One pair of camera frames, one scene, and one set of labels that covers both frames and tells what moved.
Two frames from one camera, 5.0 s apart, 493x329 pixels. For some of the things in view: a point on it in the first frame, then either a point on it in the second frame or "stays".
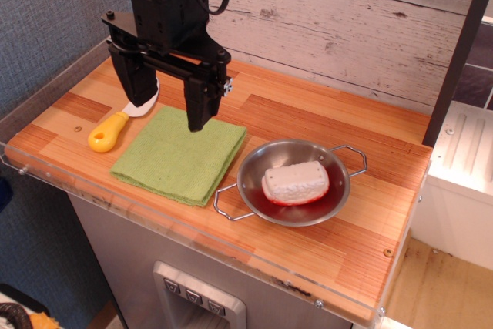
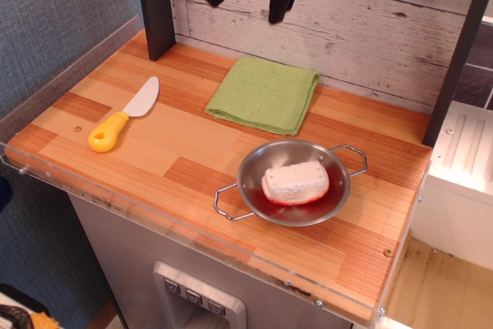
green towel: x=162 y=154 -> x=269 y=95
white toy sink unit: x=454 y=209 stays
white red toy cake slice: x=297 y=184 stays
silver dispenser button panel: x=186 y=303 stays
